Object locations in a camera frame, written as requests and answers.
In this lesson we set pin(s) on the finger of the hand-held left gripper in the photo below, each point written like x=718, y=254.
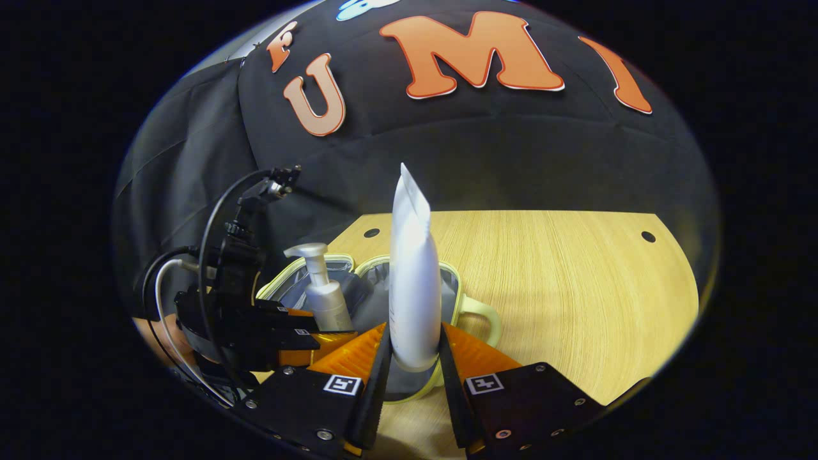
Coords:
x=284, y=308
x=319, y=348

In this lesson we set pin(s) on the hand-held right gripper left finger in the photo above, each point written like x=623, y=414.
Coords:
x=377, y=396

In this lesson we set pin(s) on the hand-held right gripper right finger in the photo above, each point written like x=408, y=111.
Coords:
x=450, y=396

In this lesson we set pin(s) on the silver pump bottle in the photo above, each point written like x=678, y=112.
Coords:
x=329, y=300

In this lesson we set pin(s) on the white squeeze tube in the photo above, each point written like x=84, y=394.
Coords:
x=414, y=287

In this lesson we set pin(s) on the black backdrop cloth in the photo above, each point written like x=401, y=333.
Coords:
x=479, y=153

